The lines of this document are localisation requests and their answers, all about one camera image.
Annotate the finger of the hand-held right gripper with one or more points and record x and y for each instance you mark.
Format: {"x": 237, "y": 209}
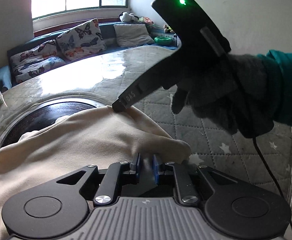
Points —
{"x": 128, "y": 97}

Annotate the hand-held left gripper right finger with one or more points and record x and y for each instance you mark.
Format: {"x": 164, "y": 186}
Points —
{"x": 156, "y": 170}

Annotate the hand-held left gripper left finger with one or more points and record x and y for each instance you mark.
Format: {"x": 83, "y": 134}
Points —
{"x": 136, "y": 167}

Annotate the cream long-sleeve garment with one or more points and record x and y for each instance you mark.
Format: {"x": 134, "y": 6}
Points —
{"x": 86, "y": 140}

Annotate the person's right forearm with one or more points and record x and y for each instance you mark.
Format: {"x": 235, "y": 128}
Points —
{"x": 288, "y": 87}

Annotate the person's right hand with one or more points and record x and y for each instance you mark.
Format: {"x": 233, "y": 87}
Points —
{"x": 210, "y": 90}

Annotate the brown and green plush toy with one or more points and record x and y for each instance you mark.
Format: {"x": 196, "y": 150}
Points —
{"x": 168, "y": 28}

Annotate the green bowl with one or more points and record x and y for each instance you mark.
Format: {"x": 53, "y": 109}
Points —
{"x": 163, "y": 40}

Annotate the colourful plush toy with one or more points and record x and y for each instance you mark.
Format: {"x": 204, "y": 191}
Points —
{"x": 146, "y": 20}

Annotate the grey pillow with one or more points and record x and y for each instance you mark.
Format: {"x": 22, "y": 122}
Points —
{"x": 133, "y": 35}

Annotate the panda plush toy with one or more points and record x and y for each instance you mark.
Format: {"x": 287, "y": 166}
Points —
{"x": 127, "y": 17}

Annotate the dark blue sofa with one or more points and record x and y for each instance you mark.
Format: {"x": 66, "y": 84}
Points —
{"x": 108, "y": 30}

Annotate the black round induction cooktop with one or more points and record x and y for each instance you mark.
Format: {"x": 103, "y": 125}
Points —
{"x": 48, "y": 112}

